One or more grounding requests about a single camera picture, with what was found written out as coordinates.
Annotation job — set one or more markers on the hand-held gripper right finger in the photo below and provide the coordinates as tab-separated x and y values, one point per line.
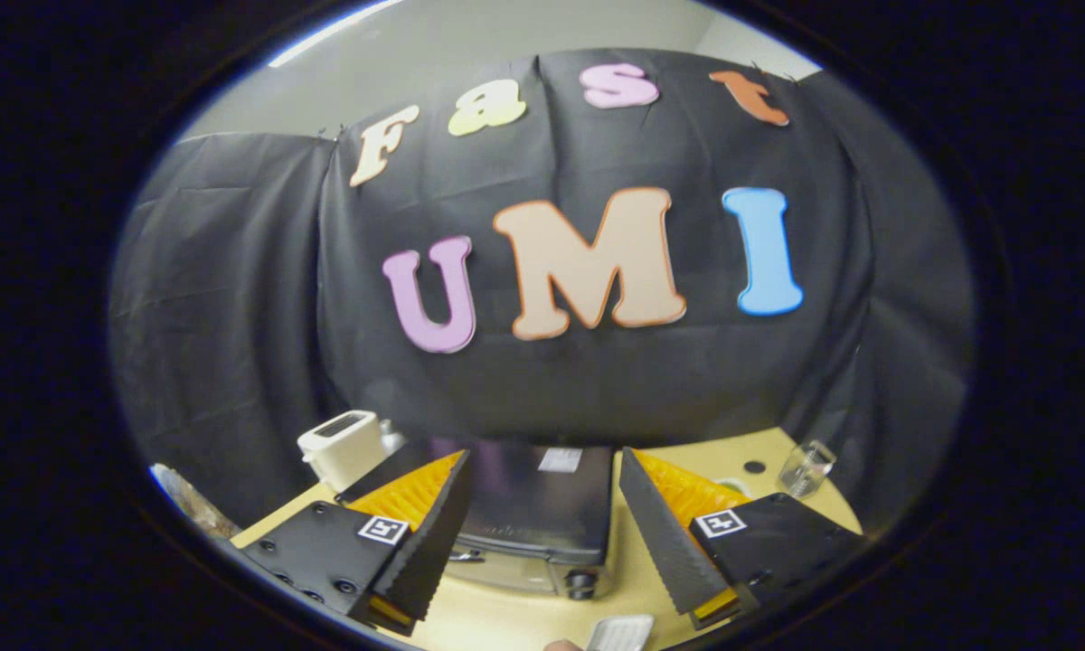
667	542

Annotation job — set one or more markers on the black table grommet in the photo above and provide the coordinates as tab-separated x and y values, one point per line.
754	467

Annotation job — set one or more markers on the white bread toaster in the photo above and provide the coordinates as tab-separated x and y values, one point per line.
348	448

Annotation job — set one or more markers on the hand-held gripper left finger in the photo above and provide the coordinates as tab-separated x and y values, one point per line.
425	542

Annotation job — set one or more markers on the black backdrop cloth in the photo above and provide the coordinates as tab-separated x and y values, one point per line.
235	271

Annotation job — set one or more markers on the black toaster oven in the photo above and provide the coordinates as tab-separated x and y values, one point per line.
542	506

